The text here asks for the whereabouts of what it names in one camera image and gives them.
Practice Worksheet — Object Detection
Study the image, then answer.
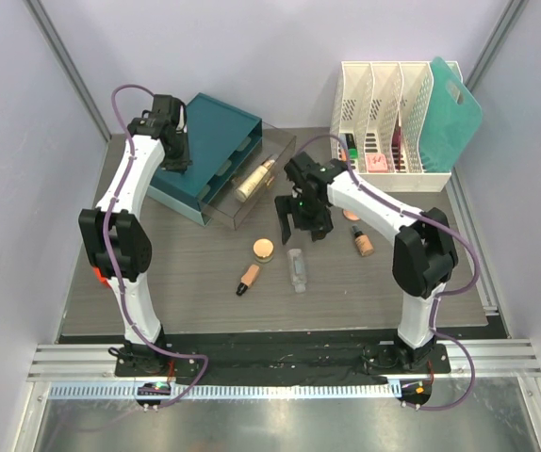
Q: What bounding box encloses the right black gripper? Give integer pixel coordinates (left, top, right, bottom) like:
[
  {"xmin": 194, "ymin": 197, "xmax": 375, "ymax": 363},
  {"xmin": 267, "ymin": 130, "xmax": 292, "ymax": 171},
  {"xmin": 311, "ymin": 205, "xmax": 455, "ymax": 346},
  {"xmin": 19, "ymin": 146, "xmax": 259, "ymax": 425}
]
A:
[{"xmin": 276, "ymin": 191, "xmax": 335, "ymax": 243}]

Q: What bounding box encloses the large beige foundation bottle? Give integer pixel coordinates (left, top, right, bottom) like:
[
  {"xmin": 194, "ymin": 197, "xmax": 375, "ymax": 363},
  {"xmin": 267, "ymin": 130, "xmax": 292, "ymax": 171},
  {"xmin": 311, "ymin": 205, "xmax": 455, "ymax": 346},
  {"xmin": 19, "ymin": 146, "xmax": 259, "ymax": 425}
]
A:
[{"xmin": 234, "ymin": 154, "xmax": 278, "ymax": 202}]

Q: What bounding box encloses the teal drawer organizer box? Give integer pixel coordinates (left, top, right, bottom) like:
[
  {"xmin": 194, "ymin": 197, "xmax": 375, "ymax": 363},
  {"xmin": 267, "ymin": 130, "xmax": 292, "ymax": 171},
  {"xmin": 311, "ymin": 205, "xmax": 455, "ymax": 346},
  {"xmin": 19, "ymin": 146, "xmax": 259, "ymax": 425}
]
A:
[{"xmin": 147, "ymin": 93, "xmax": 263, "ymax": 226}]

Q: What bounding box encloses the peach tube black cap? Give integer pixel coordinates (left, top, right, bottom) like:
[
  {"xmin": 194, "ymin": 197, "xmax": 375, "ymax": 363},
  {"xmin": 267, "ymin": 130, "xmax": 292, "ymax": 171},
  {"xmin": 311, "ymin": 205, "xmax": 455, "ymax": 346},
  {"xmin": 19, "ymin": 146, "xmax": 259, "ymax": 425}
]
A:
[{"xmin": 236, "ymin": 264, "xmax": 261, "ymax": 297}]

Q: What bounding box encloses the small foundation dropper bottle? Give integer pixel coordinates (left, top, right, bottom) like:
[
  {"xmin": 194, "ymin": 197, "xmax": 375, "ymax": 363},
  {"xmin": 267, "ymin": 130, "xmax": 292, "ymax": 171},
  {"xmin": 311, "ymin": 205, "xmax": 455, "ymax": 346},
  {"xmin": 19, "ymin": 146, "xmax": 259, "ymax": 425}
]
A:
[{"xmin": 352, "ymin": 225, "xmax": 374, "ymax": 257}]

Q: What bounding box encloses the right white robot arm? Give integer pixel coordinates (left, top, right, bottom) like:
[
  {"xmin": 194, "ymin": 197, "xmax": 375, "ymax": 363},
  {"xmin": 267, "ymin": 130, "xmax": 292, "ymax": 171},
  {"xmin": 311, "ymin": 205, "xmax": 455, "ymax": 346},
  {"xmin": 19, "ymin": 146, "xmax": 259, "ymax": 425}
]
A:
[{"xmin": 274, "ymin": 153, "xmax": 458, "ymax": 372}]

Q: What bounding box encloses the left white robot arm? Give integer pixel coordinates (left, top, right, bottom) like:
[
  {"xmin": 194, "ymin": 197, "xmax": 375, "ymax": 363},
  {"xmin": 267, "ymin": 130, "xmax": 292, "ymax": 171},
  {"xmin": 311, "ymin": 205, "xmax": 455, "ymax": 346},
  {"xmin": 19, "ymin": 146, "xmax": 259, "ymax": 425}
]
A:
[{"xmin": 78, "ymin": 84, "xmax": 191, "ymax": 376}]

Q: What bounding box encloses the pink powder puff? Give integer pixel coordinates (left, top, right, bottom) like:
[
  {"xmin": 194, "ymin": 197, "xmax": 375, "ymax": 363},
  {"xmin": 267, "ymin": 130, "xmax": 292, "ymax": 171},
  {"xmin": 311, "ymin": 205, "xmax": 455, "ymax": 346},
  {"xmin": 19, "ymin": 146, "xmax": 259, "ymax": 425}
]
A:
[{"xmin": 342, "ymin": 210, "xmax": 359, "ymax": 221}]

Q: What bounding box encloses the green highlighter marker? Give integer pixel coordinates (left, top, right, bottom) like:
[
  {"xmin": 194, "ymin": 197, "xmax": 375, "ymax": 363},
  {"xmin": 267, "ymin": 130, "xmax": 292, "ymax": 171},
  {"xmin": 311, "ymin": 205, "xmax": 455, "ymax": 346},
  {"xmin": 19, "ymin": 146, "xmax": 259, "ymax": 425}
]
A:
[{"xmin": 345, "ymin": 133, "xmax": 358, "ymax": 160}]

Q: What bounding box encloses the pink sticky note pad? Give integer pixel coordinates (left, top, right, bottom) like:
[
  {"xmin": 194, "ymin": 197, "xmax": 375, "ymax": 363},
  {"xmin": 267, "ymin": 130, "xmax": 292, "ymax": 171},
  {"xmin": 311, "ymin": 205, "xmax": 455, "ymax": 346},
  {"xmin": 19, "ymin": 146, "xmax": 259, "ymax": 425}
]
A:
[{"xmin": 365, "ymin": 153, "xmax": 389, "ymax": 173}]

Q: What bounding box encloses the dark red book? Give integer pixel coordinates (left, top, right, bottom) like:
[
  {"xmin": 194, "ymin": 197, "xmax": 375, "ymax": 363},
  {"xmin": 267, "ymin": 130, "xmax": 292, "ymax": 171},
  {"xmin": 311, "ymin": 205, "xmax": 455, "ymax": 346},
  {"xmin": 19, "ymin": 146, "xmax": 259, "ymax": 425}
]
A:
[{"xmin": 391, "ymin": 119, "xmax": 402, "ymax": 172}]

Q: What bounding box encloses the white file organizer rack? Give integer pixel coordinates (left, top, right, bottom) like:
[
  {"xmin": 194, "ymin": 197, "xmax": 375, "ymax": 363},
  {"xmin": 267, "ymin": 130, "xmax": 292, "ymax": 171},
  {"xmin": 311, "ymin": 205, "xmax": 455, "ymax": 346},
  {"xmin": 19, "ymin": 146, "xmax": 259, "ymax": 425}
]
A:
[{"xmin": 330, "ymin": 61, "xmax": 451, "ymax": 193}]

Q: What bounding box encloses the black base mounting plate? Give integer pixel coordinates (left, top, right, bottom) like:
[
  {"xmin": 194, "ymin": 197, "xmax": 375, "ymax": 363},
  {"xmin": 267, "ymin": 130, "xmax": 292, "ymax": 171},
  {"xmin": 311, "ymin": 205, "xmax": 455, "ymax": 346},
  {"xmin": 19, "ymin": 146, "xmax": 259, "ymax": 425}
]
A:
[{"xmin": 108, "ymin": 330, "xmax": 451, "ymax": 384}]

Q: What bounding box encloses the orange red object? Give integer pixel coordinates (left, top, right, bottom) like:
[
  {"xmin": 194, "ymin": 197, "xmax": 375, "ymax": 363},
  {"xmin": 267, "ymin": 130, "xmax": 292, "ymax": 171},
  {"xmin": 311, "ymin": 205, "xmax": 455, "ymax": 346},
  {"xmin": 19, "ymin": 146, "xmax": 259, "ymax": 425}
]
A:
[{"xmin": 93, "ymin": 267, "xmax": 110, "ymax": 288}]

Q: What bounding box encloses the teal cutting board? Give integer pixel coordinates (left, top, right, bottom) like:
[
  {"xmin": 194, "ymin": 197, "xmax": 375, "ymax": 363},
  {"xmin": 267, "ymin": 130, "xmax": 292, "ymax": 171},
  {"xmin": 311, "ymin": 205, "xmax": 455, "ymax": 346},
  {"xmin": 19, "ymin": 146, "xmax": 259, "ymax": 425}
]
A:
[{"xmin": 418, "ymin": 56, "xmax": 483, "ymax": 173}]

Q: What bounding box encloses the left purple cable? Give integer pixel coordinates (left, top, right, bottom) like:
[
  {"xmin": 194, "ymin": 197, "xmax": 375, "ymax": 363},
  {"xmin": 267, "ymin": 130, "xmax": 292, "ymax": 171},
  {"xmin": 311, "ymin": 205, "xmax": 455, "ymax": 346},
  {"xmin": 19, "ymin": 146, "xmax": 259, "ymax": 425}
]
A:
[{"xmin": 104, "ymin": 84, "xmax": 209, "ymax": 409}]

